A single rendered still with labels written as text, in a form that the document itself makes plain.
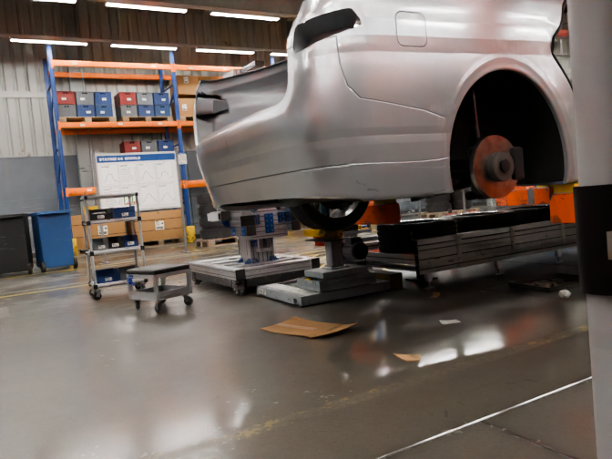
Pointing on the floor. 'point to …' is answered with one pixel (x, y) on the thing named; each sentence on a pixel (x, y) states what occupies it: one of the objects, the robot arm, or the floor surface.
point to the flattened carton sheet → (296, 326)
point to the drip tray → (548, 281)
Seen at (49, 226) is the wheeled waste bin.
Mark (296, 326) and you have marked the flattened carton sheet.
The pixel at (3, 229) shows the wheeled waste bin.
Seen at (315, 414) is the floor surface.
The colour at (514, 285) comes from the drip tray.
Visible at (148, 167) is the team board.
